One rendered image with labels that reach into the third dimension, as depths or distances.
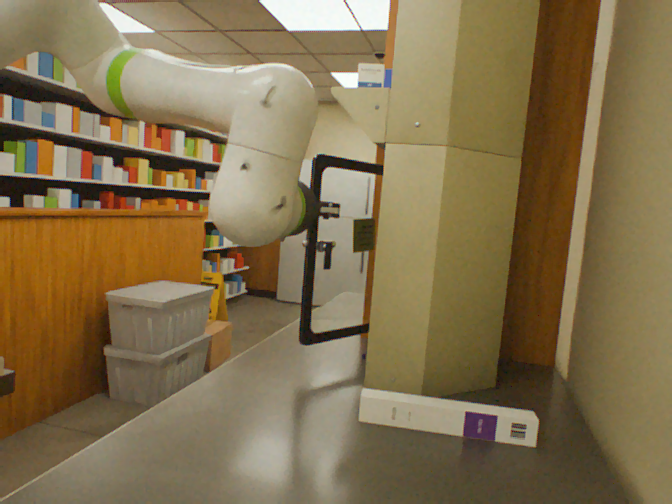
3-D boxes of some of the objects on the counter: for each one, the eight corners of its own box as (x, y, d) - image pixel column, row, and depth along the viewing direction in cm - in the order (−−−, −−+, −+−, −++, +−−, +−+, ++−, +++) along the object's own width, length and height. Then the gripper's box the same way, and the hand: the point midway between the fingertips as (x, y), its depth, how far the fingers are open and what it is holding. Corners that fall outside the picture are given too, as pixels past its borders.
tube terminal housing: (491, 362, 120) (529, 34, 113) (499, 414, 89) (551, -35, 82) (389, 346, 126) (419, 35, 119) (363, 389, 95) (400, -29, 88)
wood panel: (552, 363, 124) (629, -245, 110) (554, 367, 121) (634, -258, 108) (362, 334, 136) (410, -216, 123) (359, 337, 133) (409, -226, 120)
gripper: (331, 186, 77) (362, 193, 100) (254, 181, 81) (302, 188, 104) (327, 234, 78) (359, 230, 101) (251, 226, 81) (299, 224, 104)
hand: (325, 208), depth 99 cm, fingers closed
